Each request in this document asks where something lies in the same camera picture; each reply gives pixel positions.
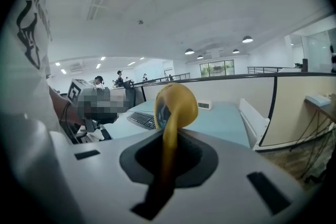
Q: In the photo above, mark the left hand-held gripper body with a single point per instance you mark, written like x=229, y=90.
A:
x=76, y=91

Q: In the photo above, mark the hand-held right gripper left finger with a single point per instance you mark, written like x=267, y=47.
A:
x=105, y=186

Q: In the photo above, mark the white paper sheet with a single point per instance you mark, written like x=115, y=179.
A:
x=98, y=136

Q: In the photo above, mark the beige partition with black frame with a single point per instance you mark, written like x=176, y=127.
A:
x=288, y=112

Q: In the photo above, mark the ceiling smoke detector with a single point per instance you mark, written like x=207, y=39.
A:
x=140, y=22

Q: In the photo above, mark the white tray rack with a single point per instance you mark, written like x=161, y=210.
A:
x=252, y=118

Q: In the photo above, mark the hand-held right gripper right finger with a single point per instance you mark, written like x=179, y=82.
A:
x=223, y=202

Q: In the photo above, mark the black keyboard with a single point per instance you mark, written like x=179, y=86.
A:
x=143, y=120

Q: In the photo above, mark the person's left forearm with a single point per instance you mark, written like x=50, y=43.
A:
x=59, y=102

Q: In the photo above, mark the black metal railing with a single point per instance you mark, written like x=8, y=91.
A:
x=173, y=76

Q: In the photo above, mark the person's white printed T-shirt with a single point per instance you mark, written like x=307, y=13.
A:
x=21, y=73

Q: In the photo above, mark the black office chair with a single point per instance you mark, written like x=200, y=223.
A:
x=78, y=135

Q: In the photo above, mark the yellow printed mouse pad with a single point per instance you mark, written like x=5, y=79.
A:
x=181, y=102

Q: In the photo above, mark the pendant ceiling lamp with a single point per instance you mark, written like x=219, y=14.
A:
x=189, y=51
x=247, y=39
x=235, y=51
x=200, y=57

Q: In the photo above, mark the white digital clock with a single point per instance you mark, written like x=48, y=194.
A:
x=204, y=105

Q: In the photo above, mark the glass window with greenery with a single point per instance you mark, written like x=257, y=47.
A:
x=216, y=68

